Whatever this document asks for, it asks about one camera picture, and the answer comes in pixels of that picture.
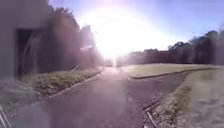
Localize leaf-strewn asphalt path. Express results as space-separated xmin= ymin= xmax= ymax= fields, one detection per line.
xmin=13 ymin=66 xmax=222 ymax=128

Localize open grass field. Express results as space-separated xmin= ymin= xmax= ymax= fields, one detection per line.
xmin=121 ymin=62 xmax=224 ymax=80

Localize pale kerb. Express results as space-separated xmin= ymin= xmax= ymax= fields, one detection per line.
xmin=39 ymin=71 xmax=104 ymax=101

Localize row of shaded trees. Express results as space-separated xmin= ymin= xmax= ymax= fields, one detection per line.
xmin=35 ymin=6 xmax=106 ymax=73

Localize grass verge with leaves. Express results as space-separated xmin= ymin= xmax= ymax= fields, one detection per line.
xmin=0 ymin=67 xmax=104 ymax=112

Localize wood of dark trees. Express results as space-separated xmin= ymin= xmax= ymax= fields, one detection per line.
xmin=114 ymin=22 xmax=224 ymax=67

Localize grass patch beside path fork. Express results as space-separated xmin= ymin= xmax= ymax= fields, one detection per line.
xmin=150 ymin=68 xmax=224 ymax=128

